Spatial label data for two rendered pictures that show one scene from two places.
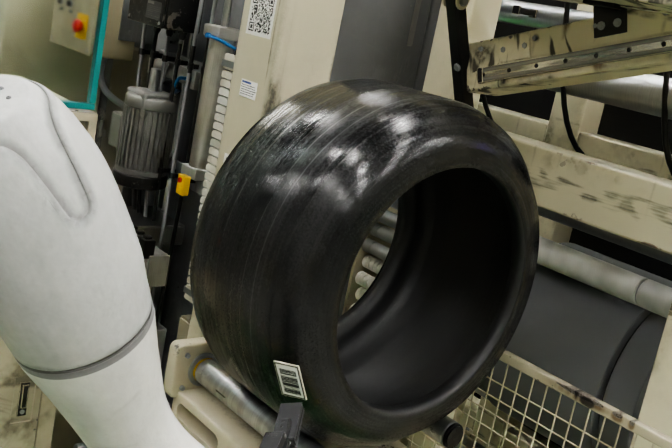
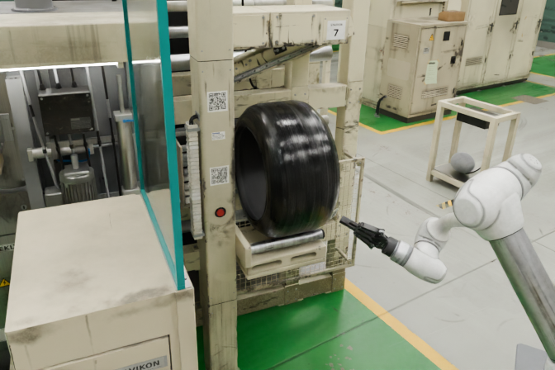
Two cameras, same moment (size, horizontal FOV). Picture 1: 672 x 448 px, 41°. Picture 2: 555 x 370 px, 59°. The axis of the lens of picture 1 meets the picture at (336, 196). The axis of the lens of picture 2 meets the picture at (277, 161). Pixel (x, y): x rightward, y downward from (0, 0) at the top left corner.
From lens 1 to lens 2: 1.95 m
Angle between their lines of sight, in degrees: 69
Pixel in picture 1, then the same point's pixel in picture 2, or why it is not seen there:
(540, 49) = (253, 64)
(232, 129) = (211, 156)
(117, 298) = not seen: hidden behind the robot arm
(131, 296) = not seen: hidden behind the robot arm
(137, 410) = not seen: hidden behind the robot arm
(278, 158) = (309, 152)
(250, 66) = (216, 125)
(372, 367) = (257, 206)
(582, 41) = (270, 57)
